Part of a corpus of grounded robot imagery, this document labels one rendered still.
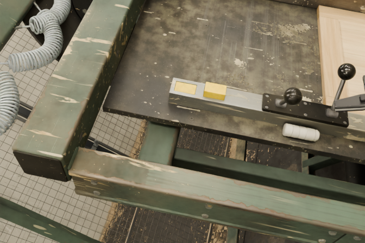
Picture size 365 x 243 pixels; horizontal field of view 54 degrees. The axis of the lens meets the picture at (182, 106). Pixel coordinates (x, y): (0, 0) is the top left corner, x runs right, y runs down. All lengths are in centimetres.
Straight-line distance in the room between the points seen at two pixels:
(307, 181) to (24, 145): 62
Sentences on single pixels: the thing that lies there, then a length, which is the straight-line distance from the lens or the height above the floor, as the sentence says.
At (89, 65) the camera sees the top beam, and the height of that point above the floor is 189.
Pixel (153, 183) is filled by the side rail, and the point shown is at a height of 170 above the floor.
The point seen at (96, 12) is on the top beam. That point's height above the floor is 193.
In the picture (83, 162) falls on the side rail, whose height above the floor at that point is 182.
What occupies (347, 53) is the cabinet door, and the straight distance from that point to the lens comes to 113.
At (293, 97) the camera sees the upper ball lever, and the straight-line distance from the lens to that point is 76.
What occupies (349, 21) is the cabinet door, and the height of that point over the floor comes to 129.
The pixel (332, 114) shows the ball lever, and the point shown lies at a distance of 90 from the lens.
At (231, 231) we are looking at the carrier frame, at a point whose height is 79.
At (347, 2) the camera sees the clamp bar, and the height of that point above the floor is 132.
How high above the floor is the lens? 199
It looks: 23 degrees down
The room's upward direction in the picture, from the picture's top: 58 degrees counter-clockwise
